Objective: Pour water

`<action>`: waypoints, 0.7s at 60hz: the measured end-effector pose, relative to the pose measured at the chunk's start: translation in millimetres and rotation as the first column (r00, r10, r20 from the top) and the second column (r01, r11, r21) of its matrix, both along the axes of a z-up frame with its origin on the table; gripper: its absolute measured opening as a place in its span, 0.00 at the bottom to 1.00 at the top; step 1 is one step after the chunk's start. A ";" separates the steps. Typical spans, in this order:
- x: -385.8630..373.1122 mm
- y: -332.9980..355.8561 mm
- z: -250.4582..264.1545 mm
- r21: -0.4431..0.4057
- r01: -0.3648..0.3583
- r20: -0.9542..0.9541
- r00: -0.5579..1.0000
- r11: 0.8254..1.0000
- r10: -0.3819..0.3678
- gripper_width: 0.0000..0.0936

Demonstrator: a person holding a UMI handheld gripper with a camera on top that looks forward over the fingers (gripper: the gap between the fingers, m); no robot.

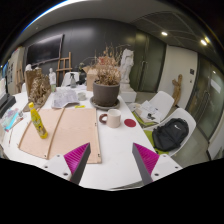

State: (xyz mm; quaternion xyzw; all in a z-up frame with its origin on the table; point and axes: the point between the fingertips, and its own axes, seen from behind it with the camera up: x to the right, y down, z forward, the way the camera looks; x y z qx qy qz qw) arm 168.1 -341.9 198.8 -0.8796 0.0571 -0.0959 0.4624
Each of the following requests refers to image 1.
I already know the cardboard box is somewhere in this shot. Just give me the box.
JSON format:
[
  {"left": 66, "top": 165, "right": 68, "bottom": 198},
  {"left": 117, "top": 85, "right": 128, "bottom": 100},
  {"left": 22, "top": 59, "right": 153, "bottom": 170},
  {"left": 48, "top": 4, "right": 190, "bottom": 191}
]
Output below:
[{"left": 83, "top": 66, "right": 97, "bottom": 91}]

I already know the dark grey plant pot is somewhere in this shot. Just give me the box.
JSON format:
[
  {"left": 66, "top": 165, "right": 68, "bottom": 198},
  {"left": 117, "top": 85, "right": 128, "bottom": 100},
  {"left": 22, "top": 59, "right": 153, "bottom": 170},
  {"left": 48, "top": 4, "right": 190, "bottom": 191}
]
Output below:
[{"left": 93, "top": 82, "right": 120, "bottom": 106}]

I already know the white mug with brown handle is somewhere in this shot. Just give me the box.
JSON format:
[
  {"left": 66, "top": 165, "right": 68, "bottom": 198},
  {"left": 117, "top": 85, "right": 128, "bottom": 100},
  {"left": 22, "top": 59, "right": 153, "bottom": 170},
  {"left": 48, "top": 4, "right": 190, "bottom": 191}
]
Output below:
[{"left": 99, "top": 109, "right": 121, "bottom": 128}]

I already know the white plaster statue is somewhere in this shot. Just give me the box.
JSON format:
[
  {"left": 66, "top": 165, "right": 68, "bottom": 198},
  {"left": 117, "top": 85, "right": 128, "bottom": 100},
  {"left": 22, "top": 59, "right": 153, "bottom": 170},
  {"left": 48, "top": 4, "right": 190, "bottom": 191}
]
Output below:
[{"left": 120, "top": 49, "right": 134, "bottom": 91}]

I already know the wooden easel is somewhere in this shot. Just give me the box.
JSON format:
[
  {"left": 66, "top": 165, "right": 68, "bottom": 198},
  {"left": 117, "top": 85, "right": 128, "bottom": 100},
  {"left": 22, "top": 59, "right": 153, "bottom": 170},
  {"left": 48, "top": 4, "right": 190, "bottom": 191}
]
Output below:
[{"left": 56, "top": 52, "right": 72, "bottom": 84}]

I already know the light wooden board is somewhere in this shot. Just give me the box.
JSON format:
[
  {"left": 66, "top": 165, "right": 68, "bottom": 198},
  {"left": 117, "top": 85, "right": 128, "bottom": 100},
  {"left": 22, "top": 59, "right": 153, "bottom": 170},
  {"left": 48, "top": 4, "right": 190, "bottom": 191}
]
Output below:
[{"left": 19, "top": 108, "right": 101, "bottom": 164}]

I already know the black wall screen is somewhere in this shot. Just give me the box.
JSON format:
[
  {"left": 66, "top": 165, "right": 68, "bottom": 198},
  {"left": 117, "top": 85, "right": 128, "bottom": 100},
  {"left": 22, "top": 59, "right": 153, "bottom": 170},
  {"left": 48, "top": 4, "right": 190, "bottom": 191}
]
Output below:
[{"left": 26, "top": 34, "right": 63, "bottom": 65}]

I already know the dark spray bottle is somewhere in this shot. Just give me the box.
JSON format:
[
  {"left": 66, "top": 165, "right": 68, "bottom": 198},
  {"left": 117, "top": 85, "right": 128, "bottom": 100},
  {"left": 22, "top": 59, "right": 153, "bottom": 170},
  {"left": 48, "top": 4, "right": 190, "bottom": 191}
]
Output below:
[{"left": 70, "top": 73, "right": 76, "bottom": 88}]

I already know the wooden figure sculpture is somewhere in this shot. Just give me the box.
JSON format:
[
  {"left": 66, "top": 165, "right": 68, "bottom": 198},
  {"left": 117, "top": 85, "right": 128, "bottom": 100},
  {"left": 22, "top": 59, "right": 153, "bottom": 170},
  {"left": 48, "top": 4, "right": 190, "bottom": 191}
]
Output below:
[{"left": 172, "top": 74, "right": 183, "bottom": 106}]

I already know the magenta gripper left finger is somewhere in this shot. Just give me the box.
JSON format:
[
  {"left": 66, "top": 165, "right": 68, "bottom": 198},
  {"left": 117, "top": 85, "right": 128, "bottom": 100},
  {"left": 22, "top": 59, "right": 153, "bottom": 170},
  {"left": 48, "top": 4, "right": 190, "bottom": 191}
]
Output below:
[{"left": 64, "top": 143, "right": 91, "bottom": 185}]

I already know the open newspaper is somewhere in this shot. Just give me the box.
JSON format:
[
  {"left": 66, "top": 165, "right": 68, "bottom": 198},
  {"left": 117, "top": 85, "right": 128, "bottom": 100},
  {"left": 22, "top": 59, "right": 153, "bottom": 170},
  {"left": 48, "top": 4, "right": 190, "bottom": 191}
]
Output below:
[{"left": 52, "top": 88, "right": 79, "bottom": 108}]

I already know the brown carved wood sculpture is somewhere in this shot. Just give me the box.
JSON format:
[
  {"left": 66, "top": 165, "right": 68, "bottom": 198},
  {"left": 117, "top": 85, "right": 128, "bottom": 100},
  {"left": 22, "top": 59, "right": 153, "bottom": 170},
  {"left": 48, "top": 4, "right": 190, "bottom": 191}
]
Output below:
[{"left": 28, "top": 75, "right": 51, "bottom": 107}]

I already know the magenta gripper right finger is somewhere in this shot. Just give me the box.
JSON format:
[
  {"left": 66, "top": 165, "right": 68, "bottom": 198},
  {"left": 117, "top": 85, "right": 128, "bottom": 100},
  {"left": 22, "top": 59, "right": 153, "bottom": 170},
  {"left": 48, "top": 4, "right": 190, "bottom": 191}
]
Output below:
[{"left": 132, "top": 143, "right": 159, "bottom": 185}]

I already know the small white figurine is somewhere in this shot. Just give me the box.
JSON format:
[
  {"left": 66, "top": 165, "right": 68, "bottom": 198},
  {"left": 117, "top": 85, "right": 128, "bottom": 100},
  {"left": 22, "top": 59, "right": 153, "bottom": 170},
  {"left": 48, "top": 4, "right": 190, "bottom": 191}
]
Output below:
[{"left": 49, "top": 68, "right": 56, "bottom": 92}]

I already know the dried brown plant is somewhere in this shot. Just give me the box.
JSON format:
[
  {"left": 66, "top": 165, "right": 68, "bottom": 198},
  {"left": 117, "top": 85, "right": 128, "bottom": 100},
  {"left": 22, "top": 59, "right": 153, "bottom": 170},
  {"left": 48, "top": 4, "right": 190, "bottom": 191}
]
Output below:
[{"left": 87, "top": 44, "right": 123, "bottom": 86}]

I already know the white chair near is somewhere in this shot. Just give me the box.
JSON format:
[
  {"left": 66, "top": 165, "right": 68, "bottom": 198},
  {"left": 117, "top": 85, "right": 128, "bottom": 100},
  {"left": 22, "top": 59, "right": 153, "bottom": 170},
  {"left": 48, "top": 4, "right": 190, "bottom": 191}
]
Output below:
[{"left": 144, "top": 108, "right": 196, "bottom": 156}]

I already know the black backpack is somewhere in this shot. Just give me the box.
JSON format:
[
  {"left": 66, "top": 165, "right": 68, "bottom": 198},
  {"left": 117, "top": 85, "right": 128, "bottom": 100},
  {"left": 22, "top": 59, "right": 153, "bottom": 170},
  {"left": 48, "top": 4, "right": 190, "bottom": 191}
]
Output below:
[{"left": 152, "top": 118, "right": 189, "bottom": 152}]

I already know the grey saucer under pot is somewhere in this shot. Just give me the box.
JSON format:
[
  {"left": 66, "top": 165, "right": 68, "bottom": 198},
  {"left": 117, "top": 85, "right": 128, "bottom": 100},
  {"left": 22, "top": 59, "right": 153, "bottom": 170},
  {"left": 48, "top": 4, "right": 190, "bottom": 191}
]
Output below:
[{"left": 90, "top": 97, "right": 120, "bottom": 111}]

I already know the white chair far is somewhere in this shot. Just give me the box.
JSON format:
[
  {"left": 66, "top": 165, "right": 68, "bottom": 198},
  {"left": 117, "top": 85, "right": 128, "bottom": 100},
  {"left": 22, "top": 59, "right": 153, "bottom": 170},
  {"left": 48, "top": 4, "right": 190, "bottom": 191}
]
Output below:
[{"left": 129, "top": 91, "right": 174, "bottom": 127}]

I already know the stack of papers on chair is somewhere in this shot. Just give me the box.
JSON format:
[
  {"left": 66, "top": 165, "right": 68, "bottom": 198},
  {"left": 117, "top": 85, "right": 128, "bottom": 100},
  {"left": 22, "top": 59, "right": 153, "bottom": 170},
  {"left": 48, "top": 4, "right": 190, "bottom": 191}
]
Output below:
[{"left": 135, "top": 101, "right": 161, "bottom": 123}]

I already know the yellow plastic bottle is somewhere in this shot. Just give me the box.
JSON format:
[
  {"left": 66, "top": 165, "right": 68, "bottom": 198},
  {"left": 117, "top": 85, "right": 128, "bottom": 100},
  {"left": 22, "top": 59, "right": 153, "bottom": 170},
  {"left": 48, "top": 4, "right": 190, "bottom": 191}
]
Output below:
[{"left": 28, "top": 102, "right": 48, "bottom": 139}]

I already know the dark red round coaster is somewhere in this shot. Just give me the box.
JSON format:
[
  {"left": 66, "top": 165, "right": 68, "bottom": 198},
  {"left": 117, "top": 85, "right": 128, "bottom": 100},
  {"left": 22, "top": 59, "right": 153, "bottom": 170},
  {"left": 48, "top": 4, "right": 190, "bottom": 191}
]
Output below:
[{"left": 124, "top": 119, "right": 136, "bottom": 127}]

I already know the white chair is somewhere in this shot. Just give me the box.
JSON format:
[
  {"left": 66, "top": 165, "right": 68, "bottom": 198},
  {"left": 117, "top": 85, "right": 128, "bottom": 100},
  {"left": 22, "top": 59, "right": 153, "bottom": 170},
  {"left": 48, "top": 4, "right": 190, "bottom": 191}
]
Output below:
[
  {"left": 144, "top": 108, "right": 196, "bottom": 156},
  {"left": 129, "top": 91, "right": 174, "bottom": 127}
]

